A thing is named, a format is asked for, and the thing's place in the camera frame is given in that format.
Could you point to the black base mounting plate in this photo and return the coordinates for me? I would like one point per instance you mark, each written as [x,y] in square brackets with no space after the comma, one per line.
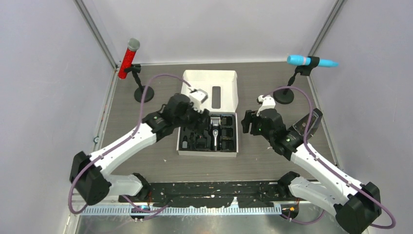
[248,194]

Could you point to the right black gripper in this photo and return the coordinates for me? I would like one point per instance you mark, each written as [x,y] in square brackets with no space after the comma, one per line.
[251,117]

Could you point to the white oil bottle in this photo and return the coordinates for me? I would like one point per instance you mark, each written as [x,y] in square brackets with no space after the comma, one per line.
[185,142]

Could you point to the blue microphone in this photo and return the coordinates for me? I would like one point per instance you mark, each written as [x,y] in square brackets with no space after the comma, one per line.
[299,60]

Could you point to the black silver hair clipper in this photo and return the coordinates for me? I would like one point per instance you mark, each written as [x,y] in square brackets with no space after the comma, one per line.
[215,122]

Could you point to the red glitter microphone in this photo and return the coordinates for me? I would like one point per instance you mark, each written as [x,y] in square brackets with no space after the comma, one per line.
[133,46]

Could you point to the white hair clipper box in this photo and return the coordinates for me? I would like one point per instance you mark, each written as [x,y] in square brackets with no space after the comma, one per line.
[221,86]

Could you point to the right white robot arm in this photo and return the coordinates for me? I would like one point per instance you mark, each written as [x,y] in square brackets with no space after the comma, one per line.
[338,194]

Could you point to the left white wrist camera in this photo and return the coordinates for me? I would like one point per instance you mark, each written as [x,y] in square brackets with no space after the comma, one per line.
[198,96]

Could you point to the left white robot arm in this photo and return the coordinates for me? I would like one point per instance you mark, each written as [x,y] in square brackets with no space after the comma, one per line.
[91,175]

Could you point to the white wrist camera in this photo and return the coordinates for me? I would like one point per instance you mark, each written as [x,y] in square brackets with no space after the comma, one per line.
[265,102]
[198,96]

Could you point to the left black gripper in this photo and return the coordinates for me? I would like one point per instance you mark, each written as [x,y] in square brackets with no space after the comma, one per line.
[197,126]

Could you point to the black comb guard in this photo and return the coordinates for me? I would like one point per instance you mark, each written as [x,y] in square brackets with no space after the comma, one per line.
[227,145]
[227,133]
[227,120]
[200,144]

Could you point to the black comb guard in tray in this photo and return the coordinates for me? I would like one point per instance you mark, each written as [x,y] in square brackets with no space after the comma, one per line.
[200,144]

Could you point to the left black microphone stand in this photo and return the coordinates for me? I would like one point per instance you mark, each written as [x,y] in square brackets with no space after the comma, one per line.
[138,94]

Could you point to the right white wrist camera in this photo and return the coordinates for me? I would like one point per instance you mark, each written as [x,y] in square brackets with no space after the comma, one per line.
[265,102]

